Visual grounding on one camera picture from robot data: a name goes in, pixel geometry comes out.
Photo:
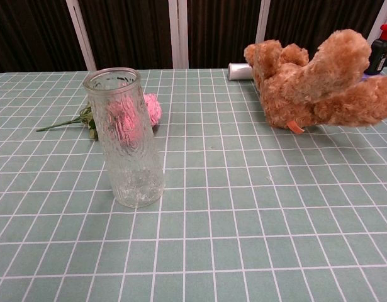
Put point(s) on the black pleated curtain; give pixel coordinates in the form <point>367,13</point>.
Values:
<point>133,31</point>

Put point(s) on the pink rose bouquet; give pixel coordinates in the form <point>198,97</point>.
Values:
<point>154,108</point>

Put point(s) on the white frame post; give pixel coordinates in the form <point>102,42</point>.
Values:
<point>380,15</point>
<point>179,34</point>
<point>83,37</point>
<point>264,22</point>

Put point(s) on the brown plush teddy bear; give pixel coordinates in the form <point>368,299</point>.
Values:
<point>290,94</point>

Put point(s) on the transparent textured glass vase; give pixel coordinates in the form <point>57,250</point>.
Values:
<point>133,176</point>

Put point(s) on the red lipstick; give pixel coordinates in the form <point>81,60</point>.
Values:
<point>380,53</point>

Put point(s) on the green checked tablecloth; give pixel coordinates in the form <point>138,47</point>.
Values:
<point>243,204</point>

